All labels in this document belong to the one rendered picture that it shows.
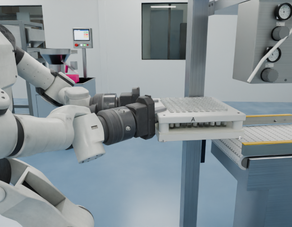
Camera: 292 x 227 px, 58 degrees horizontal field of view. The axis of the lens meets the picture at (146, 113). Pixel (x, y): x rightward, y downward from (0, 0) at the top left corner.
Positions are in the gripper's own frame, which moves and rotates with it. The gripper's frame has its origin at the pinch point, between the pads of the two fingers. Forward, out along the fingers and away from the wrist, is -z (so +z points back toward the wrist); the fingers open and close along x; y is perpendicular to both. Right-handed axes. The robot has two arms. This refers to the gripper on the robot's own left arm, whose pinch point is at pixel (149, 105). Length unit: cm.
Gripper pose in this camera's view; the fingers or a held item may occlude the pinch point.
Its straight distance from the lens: 86.9
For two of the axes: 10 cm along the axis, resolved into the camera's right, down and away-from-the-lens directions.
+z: -10.0, 0.3, 0.2
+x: 0.3, 9.6, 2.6
